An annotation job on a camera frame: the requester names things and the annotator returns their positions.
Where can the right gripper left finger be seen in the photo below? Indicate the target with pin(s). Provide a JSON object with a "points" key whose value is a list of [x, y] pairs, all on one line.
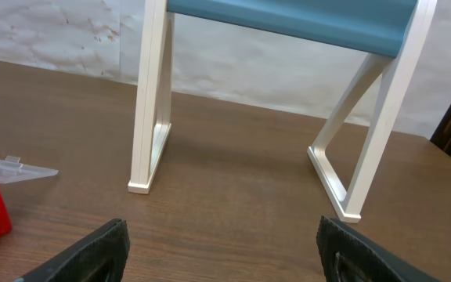
{"points": [[96, 254]]}

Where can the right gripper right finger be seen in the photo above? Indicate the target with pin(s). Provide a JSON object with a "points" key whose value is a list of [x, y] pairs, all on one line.
{"points": [[351, 250]]}

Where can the white and blue stand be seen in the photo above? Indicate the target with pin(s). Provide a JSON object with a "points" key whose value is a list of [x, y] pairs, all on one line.
{"points": [[288, 19]]}

